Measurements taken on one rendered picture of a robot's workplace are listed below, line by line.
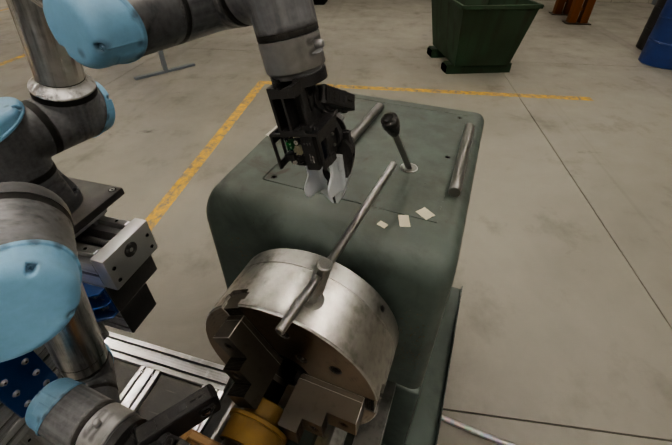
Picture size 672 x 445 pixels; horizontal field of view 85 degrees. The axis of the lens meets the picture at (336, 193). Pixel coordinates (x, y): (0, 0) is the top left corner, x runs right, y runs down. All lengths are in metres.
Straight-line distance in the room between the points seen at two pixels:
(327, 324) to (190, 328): 1.61
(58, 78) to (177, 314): 1.52
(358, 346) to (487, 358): 1.51
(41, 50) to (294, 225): 0.55
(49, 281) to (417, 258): 0.47
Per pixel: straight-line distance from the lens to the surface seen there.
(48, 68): 0.89
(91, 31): 0.41
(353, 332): 0.56
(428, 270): 0.61
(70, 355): 0.79
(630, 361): 2.35
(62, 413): 0.72
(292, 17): 0.44
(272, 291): 0.56
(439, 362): 1.32
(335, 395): 0.63
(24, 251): 0.47
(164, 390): 1.74
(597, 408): 2.12
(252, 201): 0.70
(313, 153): 0.47
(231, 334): 0.57
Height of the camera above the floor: 1.68
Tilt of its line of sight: 38 degrees down
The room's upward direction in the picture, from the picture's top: straight up
